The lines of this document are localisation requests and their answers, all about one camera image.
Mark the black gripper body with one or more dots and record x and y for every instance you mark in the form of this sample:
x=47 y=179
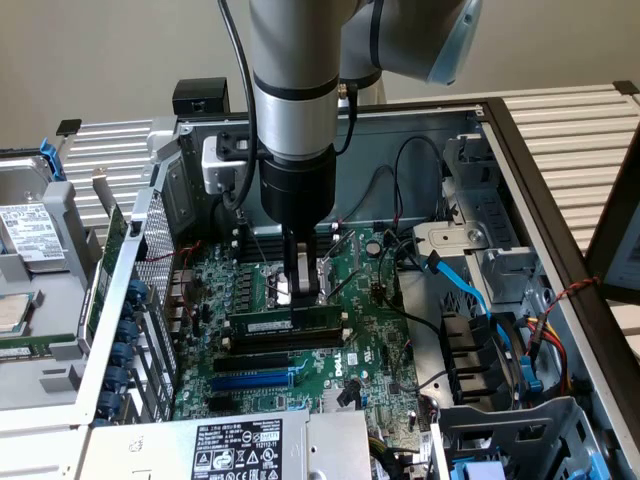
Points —
x=297 y=190

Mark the green RAM stick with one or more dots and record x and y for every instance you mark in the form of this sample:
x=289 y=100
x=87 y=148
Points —
x=30 y=345
x=260 y=322

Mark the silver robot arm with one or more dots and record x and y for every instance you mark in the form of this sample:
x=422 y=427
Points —
x=295 y=50

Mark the white-latched RAM slot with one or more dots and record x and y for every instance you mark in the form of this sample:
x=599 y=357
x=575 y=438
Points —
x=272 y=251
x=272 y=237
x=344 y=317
x=285 y=345

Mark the CPU socket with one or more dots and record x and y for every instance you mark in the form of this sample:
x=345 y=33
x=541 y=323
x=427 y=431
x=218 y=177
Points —
x=280 y=299

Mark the thin metal locking lever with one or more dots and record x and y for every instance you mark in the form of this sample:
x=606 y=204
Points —
x=277 y=288
x=258 y=249

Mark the green motherboard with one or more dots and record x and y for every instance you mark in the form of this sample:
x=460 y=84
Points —
x=370 y=330

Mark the long black expansion slot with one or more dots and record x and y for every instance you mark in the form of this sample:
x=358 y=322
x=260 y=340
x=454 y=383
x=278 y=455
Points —
x=250 y=363

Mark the blue expansion slot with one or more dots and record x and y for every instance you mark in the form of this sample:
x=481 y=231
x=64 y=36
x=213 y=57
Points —
x=250 y=383

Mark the silver chipset heatsink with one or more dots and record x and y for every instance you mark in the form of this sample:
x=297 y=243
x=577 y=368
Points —
x=330 y=400

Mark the black angled plug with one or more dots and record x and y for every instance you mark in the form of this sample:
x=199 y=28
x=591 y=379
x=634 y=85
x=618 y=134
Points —
x=349 y=394

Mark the round coin battery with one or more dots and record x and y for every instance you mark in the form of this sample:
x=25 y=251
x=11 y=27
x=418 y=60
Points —
x=372 y=246

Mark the grey metal PC case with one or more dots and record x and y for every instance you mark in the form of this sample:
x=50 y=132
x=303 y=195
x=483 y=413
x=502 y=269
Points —
x=380 y=135

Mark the short black expansion slot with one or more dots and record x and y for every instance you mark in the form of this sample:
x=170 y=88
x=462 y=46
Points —
x=220 y=405

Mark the black box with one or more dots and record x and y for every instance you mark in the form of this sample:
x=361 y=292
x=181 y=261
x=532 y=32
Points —
x=200 y=97

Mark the grey metal disk bay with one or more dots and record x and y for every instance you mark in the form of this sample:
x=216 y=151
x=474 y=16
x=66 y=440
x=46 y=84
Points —
x=450 y=235

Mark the black plastic shroud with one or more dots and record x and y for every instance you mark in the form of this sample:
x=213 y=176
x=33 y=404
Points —
x=465 y=350

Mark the blue card retainer clip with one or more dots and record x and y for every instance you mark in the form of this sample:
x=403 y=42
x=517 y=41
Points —
x=108 y=402
x=116 y=376
x=121 y=352
x=128 y=327
x=136 y=291

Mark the green graphics card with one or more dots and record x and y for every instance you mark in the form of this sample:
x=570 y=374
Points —
x=116 y=230

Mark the grey power supply unit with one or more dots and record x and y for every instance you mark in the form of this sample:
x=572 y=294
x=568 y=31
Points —
x=150 y=450

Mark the dark grey disk cage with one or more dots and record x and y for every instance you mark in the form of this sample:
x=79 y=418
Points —
x=500 y=425

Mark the black table end cap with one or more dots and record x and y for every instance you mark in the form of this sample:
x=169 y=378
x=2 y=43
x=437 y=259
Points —
x=69 y=127
x=625 y=87

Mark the blue plastic connector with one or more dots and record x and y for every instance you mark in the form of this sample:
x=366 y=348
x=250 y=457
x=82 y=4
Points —
x=533 y=377

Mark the grey parts rack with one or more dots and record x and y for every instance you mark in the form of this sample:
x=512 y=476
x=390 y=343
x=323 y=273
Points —
x=60 y=210

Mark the silver hard disk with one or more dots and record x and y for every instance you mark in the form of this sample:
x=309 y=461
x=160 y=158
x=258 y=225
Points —
x=30 y=235

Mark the silver CPU chip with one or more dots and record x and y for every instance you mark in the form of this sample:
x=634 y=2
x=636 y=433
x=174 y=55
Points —
x=15 y=312

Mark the black framed panel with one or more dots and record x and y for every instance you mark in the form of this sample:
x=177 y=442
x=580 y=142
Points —
x=600 y=260

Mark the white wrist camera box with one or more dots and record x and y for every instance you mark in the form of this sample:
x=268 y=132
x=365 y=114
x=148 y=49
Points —
x=220 y=170

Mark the blue disk bracket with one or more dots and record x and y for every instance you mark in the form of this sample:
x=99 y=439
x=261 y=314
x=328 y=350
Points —
x=50 y=160

